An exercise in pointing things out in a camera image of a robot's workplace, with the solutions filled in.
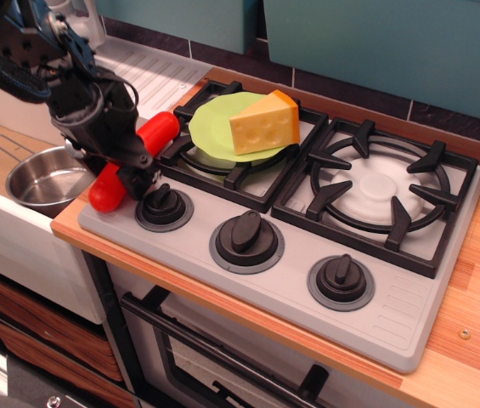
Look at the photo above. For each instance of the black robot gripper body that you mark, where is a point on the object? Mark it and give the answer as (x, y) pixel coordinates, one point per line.
(100, 118)

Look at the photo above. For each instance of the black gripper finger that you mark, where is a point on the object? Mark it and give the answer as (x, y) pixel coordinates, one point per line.
(138, 181)
(95, 164)

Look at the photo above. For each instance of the red toy sausage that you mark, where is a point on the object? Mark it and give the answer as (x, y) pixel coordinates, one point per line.
(107, 192)

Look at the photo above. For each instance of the yellow toy cheese wedge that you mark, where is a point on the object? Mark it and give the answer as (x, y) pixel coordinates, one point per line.
(269, 123)

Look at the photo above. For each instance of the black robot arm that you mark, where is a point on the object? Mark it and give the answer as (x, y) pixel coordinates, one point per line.
(44, 61)

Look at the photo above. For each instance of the small stainless steel pot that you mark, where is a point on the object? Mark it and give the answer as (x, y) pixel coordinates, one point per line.
(47, 181)

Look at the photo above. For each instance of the light green plastic plate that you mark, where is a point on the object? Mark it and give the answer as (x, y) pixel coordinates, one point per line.
(210, 130)

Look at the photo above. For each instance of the white toy sink unit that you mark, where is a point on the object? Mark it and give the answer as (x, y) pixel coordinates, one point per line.
(30, 254)

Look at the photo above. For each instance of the black left stove knob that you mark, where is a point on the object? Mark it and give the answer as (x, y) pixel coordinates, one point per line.
(164, 210)

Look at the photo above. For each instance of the black stove knob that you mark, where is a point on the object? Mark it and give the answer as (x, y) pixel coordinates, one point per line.
(341, 283)
(248, 244)
(164, 210)

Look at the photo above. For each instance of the grey toy faucet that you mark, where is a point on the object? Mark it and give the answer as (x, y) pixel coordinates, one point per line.
(83, 18)

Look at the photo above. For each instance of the black left burner grate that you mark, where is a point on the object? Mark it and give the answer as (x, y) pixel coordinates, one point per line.
(252, 184)

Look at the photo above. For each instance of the black burner grate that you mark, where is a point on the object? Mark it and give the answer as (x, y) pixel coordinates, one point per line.
(252, 184)
(404, 202)

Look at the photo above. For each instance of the black middle stove knob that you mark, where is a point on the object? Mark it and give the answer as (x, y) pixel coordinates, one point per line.
(248, 244)

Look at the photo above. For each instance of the wooden drawer fronts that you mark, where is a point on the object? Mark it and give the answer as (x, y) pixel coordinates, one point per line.
(63, 345)

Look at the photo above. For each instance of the black right stove knob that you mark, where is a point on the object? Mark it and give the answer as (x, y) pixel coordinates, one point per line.
(341, 283)

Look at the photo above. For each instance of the black right burner grate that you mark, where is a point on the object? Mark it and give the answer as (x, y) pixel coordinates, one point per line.
(404, 202)

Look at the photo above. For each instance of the grey toy stove top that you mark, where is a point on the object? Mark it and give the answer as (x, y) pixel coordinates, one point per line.
(392, 328)

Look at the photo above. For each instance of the black oven door handle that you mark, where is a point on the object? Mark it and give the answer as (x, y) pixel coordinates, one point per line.
(149, 310)

